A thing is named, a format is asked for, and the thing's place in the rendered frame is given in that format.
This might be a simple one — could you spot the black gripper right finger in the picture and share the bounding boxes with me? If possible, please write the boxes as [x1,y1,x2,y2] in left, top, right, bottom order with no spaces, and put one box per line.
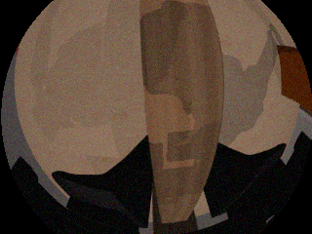
[203,143,286,217]

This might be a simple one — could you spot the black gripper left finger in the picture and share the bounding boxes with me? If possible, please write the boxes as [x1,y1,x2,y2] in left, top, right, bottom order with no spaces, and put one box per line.
[52,134,153,229]

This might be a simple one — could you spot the dark brown wooden post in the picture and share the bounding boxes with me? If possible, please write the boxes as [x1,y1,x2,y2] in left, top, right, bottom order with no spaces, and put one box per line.
[152,183,199,234]

